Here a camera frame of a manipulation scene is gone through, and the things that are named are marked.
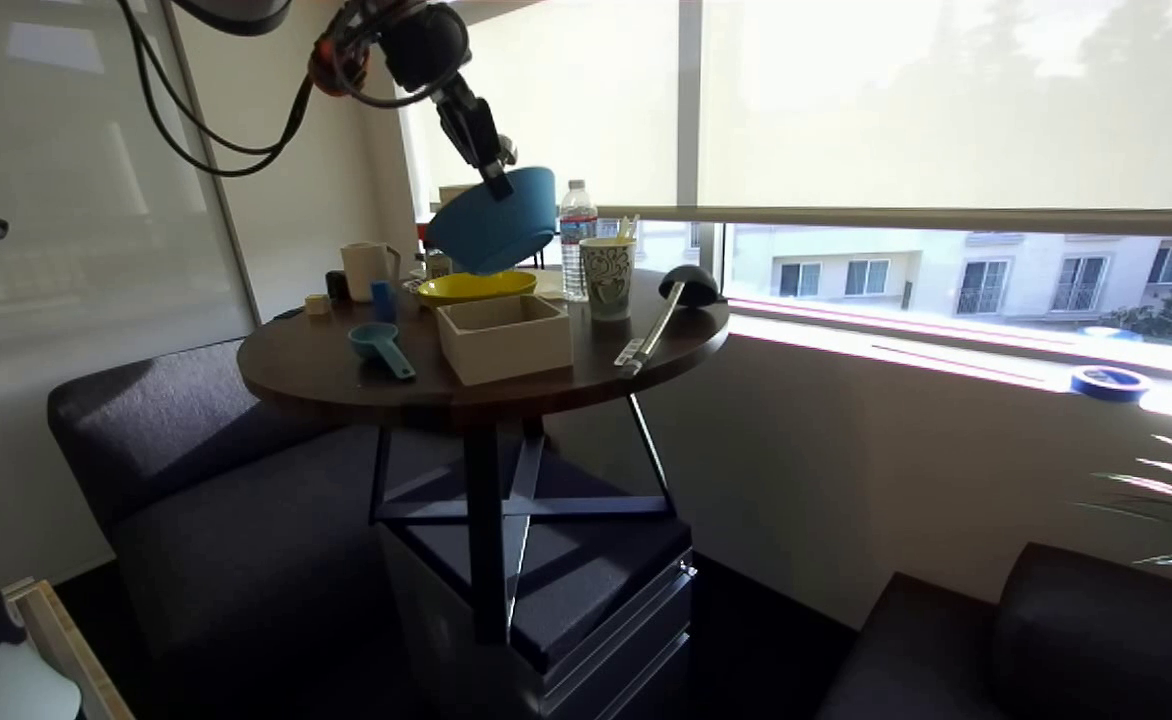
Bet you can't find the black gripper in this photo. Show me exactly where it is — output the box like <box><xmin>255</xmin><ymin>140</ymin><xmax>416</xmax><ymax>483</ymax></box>
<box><xmin>433</xmin><ymin>71</ymin><xmax>527</xmax><ymax>205</ymax></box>

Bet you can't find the blue bowl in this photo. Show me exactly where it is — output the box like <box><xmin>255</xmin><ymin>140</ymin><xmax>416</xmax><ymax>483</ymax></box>
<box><xmin>423</xmin><ymin>163</ymin><xmax>565</xmax><ymax>276</ymax></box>

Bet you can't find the yellow bowl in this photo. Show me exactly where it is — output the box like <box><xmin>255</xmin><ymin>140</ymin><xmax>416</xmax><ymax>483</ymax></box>
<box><xmin>416</xmin><ymin>269</ymin><xmax>543</xmax><ymax>310</ymax></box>

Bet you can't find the wooden box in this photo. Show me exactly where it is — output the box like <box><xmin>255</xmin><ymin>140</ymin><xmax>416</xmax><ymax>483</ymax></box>
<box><xmin>433</xmin><ymin>294</ymin><xmax>577</xmax><ymax>391</ymax></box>

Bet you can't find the small teal bowl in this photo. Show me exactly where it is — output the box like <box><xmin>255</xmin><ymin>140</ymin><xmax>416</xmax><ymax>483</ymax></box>
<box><xmin>344</xmin><ymin>319</ymin><xmax>423</xmax><ymax>389</ymax></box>

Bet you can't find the white roller window blind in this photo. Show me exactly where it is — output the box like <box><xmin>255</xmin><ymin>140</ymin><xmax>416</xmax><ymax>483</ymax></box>
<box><xmin>699</xmin><ymin>0</ymin><xmax>1172</xmax><ymax>232</ymax></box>
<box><xmin>401</xmin><ymin>0</ymin><xmax>684</xmax><ymax>217</ymax></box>

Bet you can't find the clear plastic water bottle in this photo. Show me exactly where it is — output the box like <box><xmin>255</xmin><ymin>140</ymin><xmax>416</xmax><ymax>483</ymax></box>
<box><xmin>557</xmin><ymin>175</ymin><xmax>605</xmax><ymax>294</ymax></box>

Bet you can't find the patterned paper cup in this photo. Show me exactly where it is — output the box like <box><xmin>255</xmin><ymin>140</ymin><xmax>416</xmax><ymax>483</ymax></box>
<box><xmin>577</xmin><ymin>237</ymin><xmax>639</xmax><ymax>326</ymax></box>

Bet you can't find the cream cylindrical cup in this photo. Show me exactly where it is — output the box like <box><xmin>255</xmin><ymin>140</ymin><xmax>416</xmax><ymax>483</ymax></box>
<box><xmin>339</xmin><ymin>241</ymin><xmax>402</xmax><ymax>310</ymax></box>

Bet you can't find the blue cylinder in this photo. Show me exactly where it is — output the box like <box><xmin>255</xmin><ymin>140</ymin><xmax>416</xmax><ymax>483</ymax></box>
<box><xmin>369</xmin><ymin>276</ymin><xmax>402</xmax><ymax>326</ymax></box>

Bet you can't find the grey drawer cabinet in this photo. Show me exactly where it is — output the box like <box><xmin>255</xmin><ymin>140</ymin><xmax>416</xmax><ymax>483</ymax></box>
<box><xmin>375</xmin><ymin>513</ymin><xmax>703</xmax><ymax>720</ymax></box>

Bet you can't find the dark fabric bench sofa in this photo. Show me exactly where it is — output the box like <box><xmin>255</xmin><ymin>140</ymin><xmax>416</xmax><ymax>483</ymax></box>
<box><xmin>45</xmin><ymin>336</ymin><xmax>478</xmax><ymax>720</ymax></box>

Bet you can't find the blue tape roll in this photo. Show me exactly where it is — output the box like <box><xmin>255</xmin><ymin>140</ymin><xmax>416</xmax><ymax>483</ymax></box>
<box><xmin>1066</xmin><ymin>364</ymin><xmax>1150</xmax><ymax>409</ymax></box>

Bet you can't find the dark armchair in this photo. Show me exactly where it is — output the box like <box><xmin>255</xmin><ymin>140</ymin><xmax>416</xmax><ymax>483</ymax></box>
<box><xmin>817</xmin><ymin>542</ymin><xmax>1172</xmax><ymax>720</ymax></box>

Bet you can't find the black long handled ladle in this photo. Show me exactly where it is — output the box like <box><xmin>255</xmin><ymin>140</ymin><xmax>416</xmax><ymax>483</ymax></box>
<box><xmin>613</xmin><ymin>262</ymin><xmax>726</xmax><ymax>371</ymax></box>

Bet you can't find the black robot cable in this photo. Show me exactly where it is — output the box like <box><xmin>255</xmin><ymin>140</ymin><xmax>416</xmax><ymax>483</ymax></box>
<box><xmin>116</xmin><ymin>0</ymin><xmax>322</xmax><ymax>179</ymax></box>

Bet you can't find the light wooden frame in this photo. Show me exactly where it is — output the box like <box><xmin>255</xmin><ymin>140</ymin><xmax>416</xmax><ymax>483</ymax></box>
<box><xmin>0</xmin><ymin>571</ymin><xmax>135</xmax><ymax>720</ymax></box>

